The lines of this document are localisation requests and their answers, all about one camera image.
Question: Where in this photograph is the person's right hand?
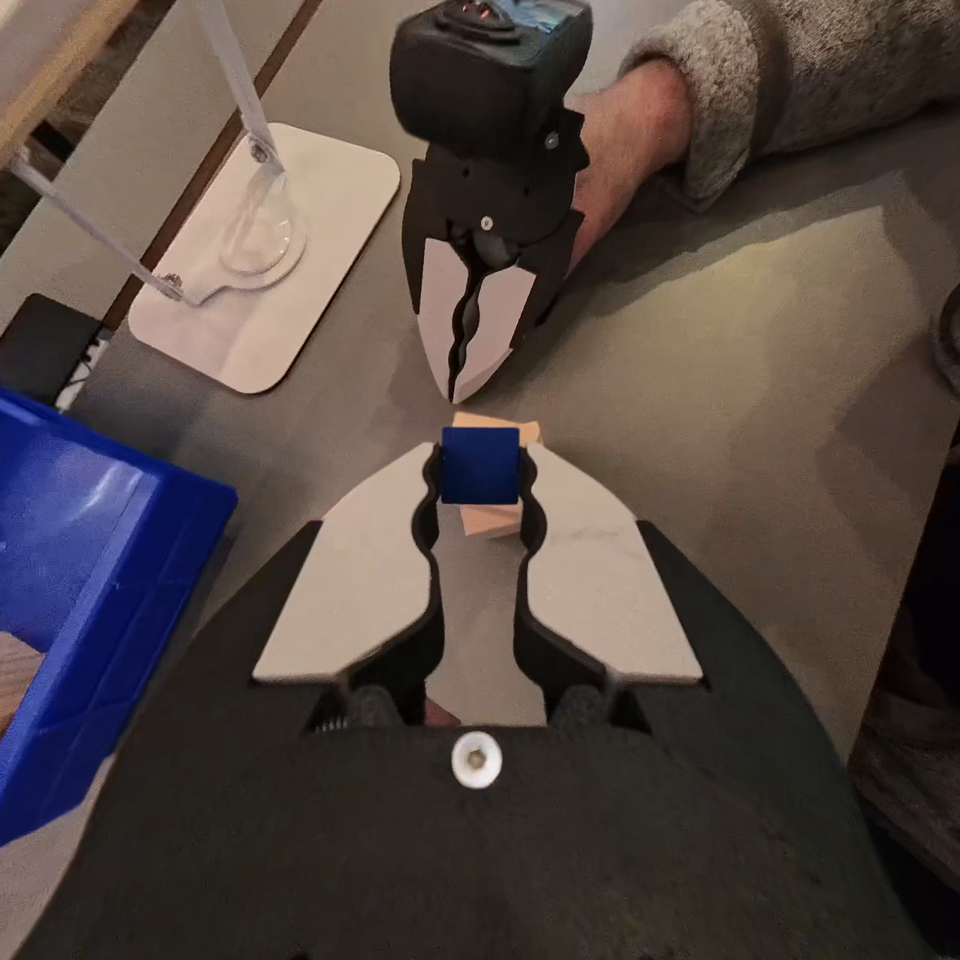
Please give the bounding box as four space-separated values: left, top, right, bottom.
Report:
564 61 693 280

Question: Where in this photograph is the blue plastic bin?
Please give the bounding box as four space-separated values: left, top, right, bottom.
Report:
0 386 240 849

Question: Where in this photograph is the small blue wooden cube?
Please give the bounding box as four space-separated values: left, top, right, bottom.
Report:
440 426 522 506

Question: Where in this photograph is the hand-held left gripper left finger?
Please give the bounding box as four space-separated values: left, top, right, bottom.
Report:
251 442 447 723

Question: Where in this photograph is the person's right forearm grey sleeve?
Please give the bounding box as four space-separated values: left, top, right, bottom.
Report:
618 0 960 213

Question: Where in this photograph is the light wooden board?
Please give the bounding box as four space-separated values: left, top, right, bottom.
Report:
0 0 144 166

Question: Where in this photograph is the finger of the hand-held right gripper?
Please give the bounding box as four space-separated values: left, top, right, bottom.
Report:
452 262 539 406
416 236 483 405

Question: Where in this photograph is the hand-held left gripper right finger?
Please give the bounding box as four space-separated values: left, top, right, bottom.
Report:
513 442 706 723

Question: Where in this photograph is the black flat device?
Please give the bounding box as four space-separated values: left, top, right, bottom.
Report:
0 294 104 408

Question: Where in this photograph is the large plain wooden cube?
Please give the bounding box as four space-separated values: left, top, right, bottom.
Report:
452 411 543 538
0 632 48 740

